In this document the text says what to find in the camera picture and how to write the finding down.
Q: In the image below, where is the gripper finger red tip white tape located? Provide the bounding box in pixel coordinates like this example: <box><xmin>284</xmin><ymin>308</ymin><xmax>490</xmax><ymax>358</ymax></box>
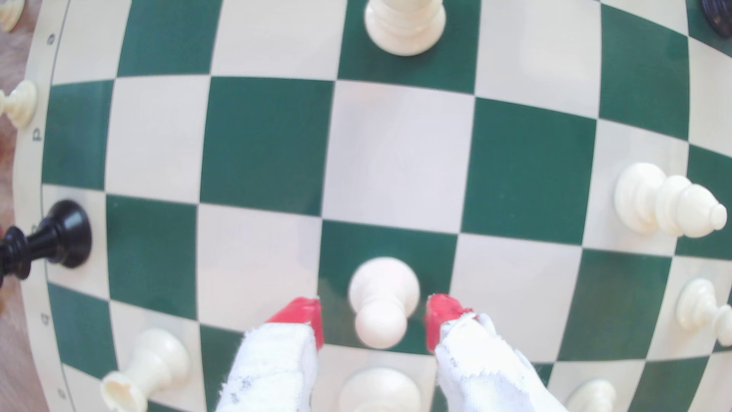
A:
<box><xmin>216</xmin><ymin>296</ymin><xmax>325</xmax><ymax>412</ymax></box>
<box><xmin>425</xmin><ymin>293</ymin><xmax>567</xmax><ymax>412</ymax></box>

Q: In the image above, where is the white chess pawn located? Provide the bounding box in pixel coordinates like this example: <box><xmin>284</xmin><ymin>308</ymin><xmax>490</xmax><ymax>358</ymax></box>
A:
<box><xmin>566</xmin><ymin>379</ymin><xmax>617</xmax><ymax>412</ymax></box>
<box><xmin>0</xmin><ymin>79</ymin><xmax>38</xmax><ymax>129</ymax></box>
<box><xmin>676</xmin><ymin>278</ymin><xmax>732</xmax><ymax>348</ymax></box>
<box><xmin>348</xmin><ymin>256</ymin><xmax>421</xmax><ymax>350</ymax></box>

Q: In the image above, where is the black chess bishop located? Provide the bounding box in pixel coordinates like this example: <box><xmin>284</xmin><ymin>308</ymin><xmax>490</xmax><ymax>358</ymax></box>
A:
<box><xmin>700</xmin><ymin>0</ymin><xmax>732</xmax><ymax>39</ymax></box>

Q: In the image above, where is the green and white chess mat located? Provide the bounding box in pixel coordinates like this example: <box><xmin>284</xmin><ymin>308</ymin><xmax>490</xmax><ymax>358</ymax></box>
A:
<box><xmin>11</xmin><ymin>0</ymin><xmax>732</xmax><ymax>412</ymax></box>

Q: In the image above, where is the white chess piece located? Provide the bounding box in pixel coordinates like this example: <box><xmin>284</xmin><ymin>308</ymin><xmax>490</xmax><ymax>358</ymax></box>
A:
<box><xmin>0</xmin><ymin>0</ymin><xmax>26</xmax><ymax>32</ymax></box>

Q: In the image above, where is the black chess queen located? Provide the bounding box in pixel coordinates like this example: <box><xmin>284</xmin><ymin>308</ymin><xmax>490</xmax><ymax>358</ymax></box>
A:
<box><xmin>0</xmin><ymin>199</ymin><xmax>93</xmax><ymax>287</ymax></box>

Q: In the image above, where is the white chess rook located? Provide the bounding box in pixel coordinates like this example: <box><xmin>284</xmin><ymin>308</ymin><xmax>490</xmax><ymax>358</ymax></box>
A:
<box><xmin>101</xmin><ymin>328</ymin><xmax>191</xmax><ymax>412</ymax></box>

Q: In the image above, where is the white chess bishop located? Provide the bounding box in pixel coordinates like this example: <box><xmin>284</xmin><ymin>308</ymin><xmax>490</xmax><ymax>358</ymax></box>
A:
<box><xmin>613</xmin><ymin>163</ymin><xmax>728</xmax><ymax>239</ymax></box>
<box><xmin>364</xmin><ymin>0</ymin><xmax>447</xmax><ymax>57</ymax></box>

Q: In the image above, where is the white chess queen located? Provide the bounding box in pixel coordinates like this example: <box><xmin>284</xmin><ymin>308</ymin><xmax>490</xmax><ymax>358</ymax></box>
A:
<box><xmin>339</xmin><ymin>367</ymin><xmax>423</xmax><ymax>412</ymax></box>

